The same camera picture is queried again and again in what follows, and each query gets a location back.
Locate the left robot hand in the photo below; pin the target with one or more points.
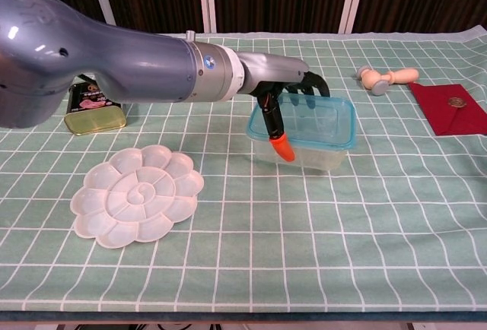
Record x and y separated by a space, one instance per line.
274 69

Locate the clear blue plastic tray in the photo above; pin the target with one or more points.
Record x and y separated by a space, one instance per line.
323 121

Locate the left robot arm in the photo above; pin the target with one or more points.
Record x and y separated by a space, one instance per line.
114 60

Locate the wooden toy hammer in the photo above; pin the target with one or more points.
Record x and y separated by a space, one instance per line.
374 81

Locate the green checked tablecloth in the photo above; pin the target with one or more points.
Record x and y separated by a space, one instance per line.
304 231

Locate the red envelope with wax seal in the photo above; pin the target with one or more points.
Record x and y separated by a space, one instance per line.
449 115

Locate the black luncheon meat tin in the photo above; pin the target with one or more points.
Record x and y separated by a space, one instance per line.
95 119

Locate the white flower paint palette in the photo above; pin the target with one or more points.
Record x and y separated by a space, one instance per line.
137 197

